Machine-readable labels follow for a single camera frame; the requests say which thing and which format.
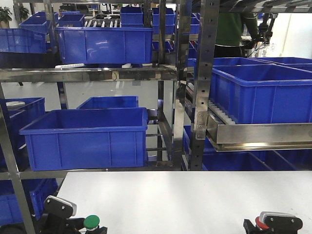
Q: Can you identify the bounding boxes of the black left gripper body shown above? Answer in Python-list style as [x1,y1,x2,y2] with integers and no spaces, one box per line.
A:
[40,214,85,234]

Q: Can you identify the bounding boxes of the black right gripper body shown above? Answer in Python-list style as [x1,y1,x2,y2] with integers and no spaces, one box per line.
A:
[243,219,260,234]

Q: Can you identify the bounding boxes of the red push button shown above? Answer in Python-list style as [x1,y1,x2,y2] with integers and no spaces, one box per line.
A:
[255,216,270,232]

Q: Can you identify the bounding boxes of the green push button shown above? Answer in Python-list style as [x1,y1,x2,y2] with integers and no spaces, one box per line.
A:
[83,214,108,234]

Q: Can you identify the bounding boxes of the blue bin bottom left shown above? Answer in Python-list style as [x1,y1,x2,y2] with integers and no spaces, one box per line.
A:
[0,178,58,225]

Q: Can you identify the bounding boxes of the blue bin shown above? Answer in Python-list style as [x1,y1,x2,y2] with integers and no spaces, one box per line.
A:
[0,97,45,150]
[0,178,58,225]
[77,96,139,109]
[0,28,47,54]

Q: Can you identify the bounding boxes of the blue bin lower left shelf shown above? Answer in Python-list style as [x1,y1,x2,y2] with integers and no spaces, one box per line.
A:
[19,107,148,171]

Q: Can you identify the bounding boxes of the blue bin shelf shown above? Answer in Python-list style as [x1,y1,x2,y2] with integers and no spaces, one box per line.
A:
[56,27,153,64]
[210,65,312,124]
[19,107,148,171]

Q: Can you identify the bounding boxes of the blue bin far left middle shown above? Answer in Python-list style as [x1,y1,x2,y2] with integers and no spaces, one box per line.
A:
[0,97,45,150]

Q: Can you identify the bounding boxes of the blue bin right shelf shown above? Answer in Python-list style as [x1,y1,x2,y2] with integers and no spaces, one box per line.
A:
[210,65,312,124]

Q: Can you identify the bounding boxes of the blue bin behind lower left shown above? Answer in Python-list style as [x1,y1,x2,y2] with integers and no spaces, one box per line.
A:
[77,96,139,109]

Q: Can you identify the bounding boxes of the blue bin upper left shelf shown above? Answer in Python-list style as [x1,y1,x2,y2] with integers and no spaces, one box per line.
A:
[56,27,153,64]

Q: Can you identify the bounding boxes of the blue bin far left upper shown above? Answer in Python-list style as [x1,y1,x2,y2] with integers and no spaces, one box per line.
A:
[0,28,47,54]

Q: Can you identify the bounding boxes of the person in green jacket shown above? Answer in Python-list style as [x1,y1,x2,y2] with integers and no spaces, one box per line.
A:
[214,13,258,58]

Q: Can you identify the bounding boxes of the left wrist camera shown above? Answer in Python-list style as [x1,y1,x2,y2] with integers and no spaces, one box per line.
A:
[44,195,77,219]

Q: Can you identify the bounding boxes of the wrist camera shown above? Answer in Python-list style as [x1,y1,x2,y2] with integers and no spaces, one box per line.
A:
[44,195,77,219]
[259,211,303,234]

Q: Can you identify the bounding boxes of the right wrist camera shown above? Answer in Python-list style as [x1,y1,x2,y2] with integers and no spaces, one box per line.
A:
[259,211,303,234]

